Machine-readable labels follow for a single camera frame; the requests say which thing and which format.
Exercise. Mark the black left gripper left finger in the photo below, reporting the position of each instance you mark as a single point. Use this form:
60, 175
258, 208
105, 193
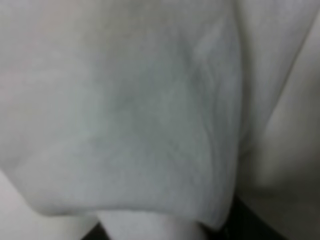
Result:
96, 233

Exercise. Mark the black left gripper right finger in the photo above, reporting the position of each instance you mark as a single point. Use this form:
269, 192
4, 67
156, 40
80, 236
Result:
243, 224

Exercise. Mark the white short sleeve t-shirt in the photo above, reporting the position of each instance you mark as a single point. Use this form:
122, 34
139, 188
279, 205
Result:
155, 115

